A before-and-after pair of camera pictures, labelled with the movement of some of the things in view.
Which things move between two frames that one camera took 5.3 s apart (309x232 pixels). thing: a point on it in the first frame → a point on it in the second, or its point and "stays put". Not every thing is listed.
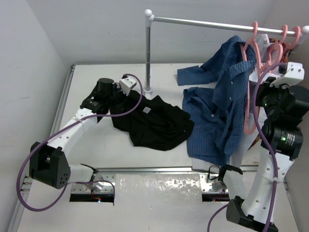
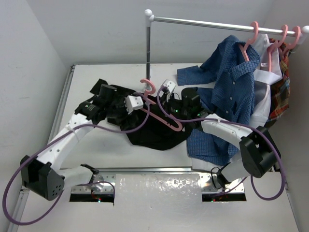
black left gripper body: x=115 y=94 → x=119 y=106
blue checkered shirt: x=215 y=116 stays put
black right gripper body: x=269 y=96 → x=175 y=106
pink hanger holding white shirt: x=260 y=65 → x=171 y=125
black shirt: x=150 y=123 stays put
